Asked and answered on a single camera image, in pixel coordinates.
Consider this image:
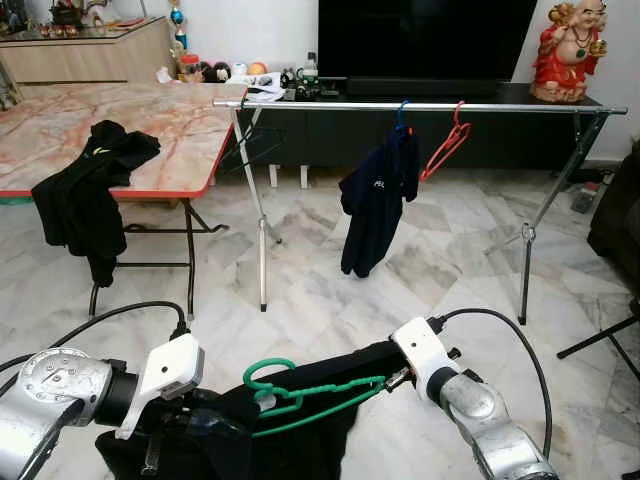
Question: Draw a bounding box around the green plastic hanger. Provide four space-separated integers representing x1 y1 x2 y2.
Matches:
243 357 391 439

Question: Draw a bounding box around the black shirt with red trim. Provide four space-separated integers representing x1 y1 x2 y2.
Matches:
95 340 421 480

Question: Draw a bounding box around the black shirt with lime logo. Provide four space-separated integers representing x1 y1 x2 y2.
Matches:
30 120 163 289

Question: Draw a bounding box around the blue plastic hanger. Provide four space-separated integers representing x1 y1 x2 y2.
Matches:
393 100 413 136

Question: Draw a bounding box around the red plastic hanger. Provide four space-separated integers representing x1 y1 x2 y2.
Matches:
420 100 473 183

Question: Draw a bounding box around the navy blue shirt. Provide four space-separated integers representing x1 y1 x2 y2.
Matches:
338 128 423 279

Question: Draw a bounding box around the black metal stand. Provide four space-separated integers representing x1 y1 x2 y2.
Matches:
557 300 640 381

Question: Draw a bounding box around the white power strip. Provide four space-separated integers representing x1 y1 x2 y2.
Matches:
572 182 602 215

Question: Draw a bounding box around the silver metal clothes rack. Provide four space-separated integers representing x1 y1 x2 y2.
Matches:
212 98 629 326

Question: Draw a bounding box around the black soundbar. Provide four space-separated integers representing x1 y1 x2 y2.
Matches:
345 77 501 98

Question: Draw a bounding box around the black tabletop gadget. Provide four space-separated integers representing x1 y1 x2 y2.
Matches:
280 68 325 102

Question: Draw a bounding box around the white paper stack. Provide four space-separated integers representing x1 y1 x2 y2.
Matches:
240 80 286 104

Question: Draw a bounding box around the pink marble folding table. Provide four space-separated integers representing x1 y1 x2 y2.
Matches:
0 82 249 321

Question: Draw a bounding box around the black flat television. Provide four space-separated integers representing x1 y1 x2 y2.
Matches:
318 0 539 83

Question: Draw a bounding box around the red laughing Buddha statue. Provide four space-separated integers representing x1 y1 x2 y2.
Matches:
530 0 609 104

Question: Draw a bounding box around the red-lidded jar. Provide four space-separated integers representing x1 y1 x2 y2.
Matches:
178 55 201 83

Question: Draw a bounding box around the light wooden sideboard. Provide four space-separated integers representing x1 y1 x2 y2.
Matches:
0 17 176 86

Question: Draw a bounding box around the blue and gold trophy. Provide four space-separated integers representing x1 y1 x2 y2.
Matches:
168 0 189 56

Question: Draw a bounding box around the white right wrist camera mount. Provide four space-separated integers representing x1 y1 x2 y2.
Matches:
390 317 463 401

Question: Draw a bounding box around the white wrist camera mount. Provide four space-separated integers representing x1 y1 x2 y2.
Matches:
115 333 206 441
390 317 463 401

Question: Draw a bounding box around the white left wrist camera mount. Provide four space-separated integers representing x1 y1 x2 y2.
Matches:
115 333 206 441

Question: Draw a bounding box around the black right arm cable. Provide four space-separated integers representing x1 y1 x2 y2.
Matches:
430 307 554 458

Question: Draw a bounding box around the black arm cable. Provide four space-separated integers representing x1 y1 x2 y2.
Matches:
430 307 554 458
0 300 192 376

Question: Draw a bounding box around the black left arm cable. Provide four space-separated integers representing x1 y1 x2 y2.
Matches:
0 300 192 376

